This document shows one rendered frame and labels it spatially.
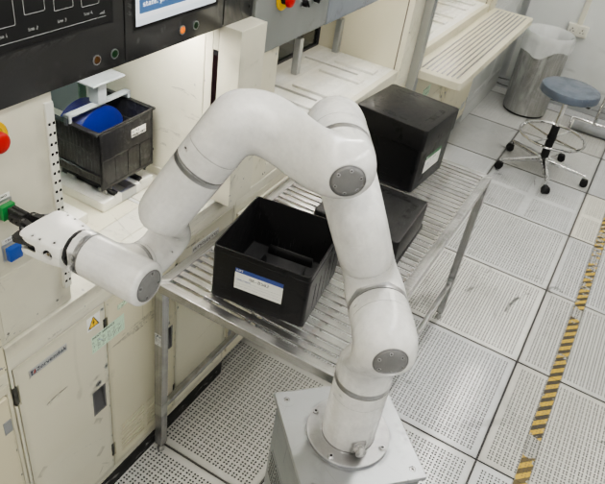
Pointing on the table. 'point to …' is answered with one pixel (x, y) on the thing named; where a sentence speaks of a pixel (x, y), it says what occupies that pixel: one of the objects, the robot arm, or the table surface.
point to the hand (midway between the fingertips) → (18, 217)
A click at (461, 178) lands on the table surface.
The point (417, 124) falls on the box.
